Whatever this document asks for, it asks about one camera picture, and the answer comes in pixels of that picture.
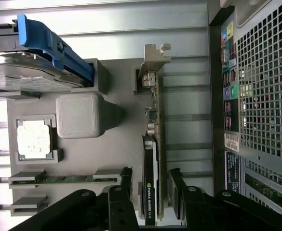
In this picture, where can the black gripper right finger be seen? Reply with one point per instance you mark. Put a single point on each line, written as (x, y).
(196, 209)

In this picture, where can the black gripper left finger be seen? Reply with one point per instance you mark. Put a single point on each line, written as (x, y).
(121, 207)

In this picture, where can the green RAM stick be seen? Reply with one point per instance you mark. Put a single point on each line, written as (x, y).
(66, 179)

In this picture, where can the grey printed parts rack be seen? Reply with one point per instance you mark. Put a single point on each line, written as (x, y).
(83, 154)

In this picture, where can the silver CPU chip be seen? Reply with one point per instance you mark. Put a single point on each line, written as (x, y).
(33, 139)

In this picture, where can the black open PC case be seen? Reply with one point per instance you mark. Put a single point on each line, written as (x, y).
(263, 96)

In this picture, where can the hard disk with blue carrier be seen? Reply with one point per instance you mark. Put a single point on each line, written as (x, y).
(34, 72)

